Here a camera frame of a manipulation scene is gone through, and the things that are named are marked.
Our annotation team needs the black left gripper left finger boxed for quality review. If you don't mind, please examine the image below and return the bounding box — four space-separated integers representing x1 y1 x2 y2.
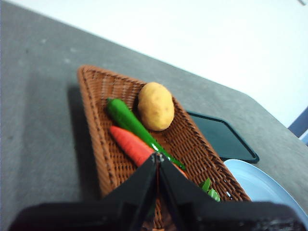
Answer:
8 153 160 231

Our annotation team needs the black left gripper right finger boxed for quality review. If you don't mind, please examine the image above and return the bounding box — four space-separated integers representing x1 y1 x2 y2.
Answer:
158 159 308 231

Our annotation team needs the light blue plate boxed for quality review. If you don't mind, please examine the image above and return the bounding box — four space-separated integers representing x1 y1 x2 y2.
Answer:
223 158 308 227

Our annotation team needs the orange carrot with green leaves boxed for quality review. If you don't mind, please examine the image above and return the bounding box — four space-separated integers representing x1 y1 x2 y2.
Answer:
109 126 221 203

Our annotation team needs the brown wicker basket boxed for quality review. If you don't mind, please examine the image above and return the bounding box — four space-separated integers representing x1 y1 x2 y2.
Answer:
77 64 252 230

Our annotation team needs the black rectangular tray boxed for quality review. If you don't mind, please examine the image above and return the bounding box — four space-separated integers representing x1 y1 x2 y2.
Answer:
186 110 260 164

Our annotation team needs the green chili pepper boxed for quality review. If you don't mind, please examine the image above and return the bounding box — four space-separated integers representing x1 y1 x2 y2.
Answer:
106 98 186 171

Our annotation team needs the yellow potato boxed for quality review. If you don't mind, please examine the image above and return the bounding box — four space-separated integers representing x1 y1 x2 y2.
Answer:
137 81 175 132

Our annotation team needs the blue background object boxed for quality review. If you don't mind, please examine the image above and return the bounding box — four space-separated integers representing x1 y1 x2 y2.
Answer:
288 105 308 146

